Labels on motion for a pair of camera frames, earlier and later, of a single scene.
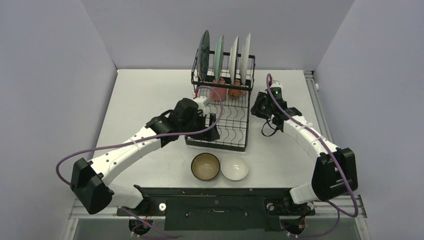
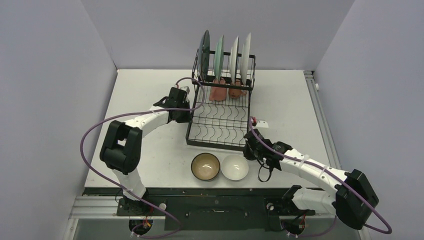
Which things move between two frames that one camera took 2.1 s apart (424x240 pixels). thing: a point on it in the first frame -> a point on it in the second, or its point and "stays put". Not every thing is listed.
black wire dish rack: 224,81 stays put
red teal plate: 245,59 stays put
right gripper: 259,105 -> 250,149
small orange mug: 235,93 stays put
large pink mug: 221,91 stays put
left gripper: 202,118 -> 187,119
